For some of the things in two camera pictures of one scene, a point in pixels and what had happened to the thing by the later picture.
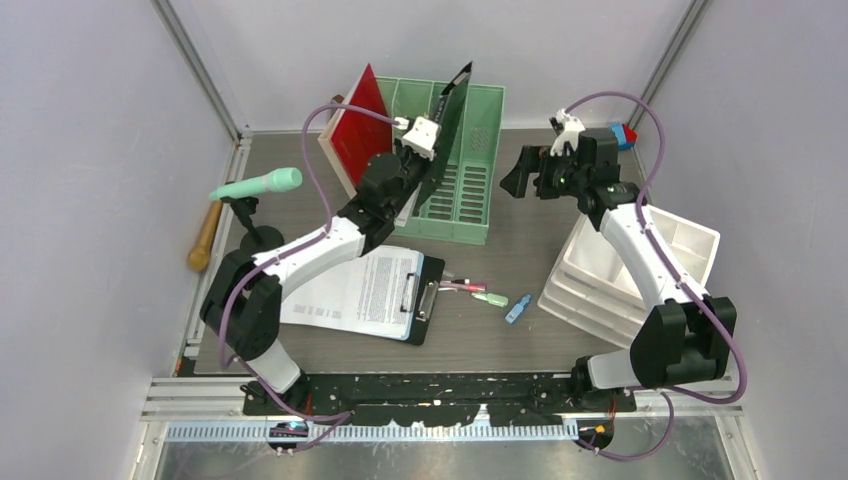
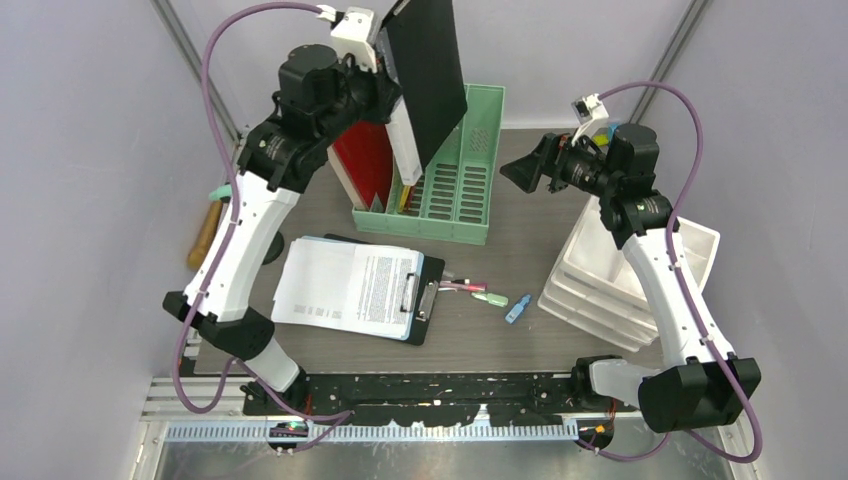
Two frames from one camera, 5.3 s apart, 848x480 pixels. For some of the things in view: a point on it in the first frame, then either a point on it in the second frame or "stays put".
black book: [450, 110] → [427, 46]
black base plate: [453, 399] stays put
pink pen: [463, 286] stays put
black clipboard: [433, 270] stays put
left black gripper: [401, 150] → [384, 89]
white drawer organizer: [593, 289] stays put
